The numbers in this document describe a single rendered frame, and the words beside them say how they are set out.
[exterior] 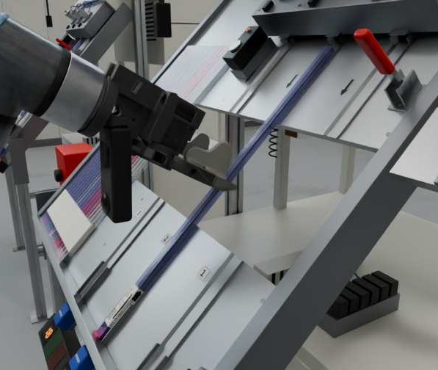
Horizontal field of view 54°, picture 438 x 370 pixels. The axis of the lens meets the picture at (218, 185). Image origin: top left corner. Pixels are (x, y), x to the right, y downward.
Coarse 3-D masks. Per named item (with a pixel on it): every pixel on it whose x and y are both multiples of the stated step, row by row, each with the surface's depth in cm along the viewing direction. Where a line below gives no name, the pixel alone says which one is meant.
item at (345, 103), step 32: (256, 0) 91; (224, 32) 92; (288, 64) 67; (352, 64) 57; (416, 64) 49; (224, 96) 74; (256, 96) 67; (320, 96) 57; (352, 96) 52; (384, 96) 49; (288, 128) 58; (320, 128) 53; (352, 128) 49; (384, 128) 46
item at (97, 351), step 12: (36, 216) 91; (48, 240) 80; (48, 252) 76; (60, 264) 71; (60, 276) 68; (72, 276) 70; (72, 288) 65; (72, 300) 61; (72, 312) 59; (84, 312) 59; (84, 324) 56; (84, 336) 54; (96, 348) 51; (96, 360) 50; (108, 360) 50
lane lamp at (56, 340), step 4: (56, 332) 65; (56, 336) 64; (60, 336) 63; (52, 340) 64; (56, 340) 63; (60, 340) 63; (48, 344) 64; (52, 344) 64; (56, 344) 63; (44, 348) 64; (48, 348) 64; (52, 348) 63; (44, 352) 64; (48, 352) 63; (52, 352) 62; (48, 356) 62
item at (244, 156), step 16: (320, 64) 60; (304, 80) 59; (288, 96) 59; (272, 112) 60; (272, 128) 59; (256, 144) 58; (240, 160) 58; (208, 192) 58; (208, 208) 57; (192, 224) 56; (176, 240) 56; (160, 256) 56; (144, 272) 56; (144, 288) 55
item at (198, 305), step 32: (128, 224) 69; (160, 224) 63; (96, 256) 69; (128, 256) 63; (192, 256) 54; (224, 256) 50; (96, 288) 63; (128, 288) 58; (160, 288) 54; (192, 288) 50; (224, 288) 47; (256, 288) 44; (96, 320) 58; (128, 320) 54; (160, 320) 50; (192, 320) 47; (224, 320) 44; (128, 352) 50; (160, 352) 47; (192, 352) 44; (224, 352) 42
